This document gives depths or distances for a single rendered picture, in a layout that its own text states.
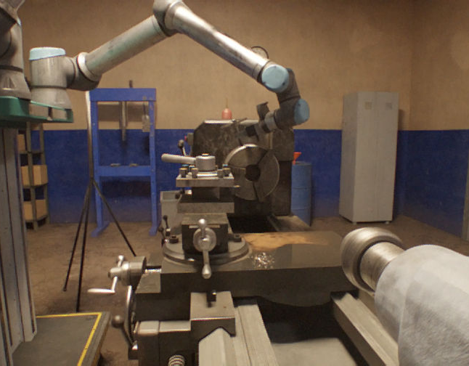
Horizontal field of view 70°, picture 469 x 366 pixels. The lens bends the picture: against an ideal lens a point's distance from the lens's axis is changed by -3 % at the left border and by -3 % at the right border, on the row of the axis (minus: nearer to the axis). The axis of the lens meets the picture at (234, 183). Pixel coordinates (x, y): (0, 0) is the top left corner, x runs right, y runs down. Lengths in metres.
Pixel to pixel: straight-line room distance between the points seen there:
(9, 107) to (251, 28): 4.38
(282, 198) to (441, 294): 1.56
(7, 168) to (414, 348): 1.62
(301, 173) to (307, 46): 1.93
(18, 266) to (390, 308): 1.62
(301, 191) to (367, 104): 1.50
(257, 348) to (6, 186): 1.31
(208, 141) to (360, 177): 3.56
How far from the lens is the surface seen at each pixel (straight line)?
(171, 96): 5.07
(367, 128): 5.05
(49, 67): 1.75
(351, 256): 0.48
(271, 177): 1.57
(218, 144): 1.73
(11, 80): 1.30
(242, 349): 0.76
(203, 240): 0.82
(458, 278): 0.29
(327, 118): 5.38
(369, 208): 5.19
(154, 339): 0.91
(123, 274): 1.03
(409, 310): 0.31
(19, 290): 1.85
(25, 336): 1.94
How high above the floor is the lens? 1.26
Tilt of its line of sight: 8 degrees down
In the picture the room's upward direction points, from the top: straight up
